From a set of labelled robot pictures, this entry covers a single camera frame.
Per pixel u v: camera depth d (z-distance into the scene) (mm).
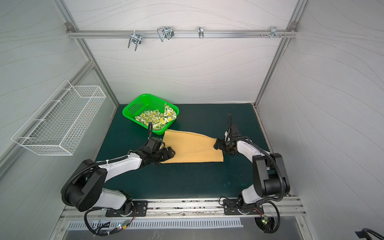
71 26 765
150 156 698
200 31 730
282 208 733
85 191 425
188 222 703
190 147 932
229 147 697
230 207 733
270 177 446
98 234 664
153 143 704
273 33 766
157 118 984
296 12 736
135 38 789
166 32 765
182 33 793
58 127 678
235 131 744
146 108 1185
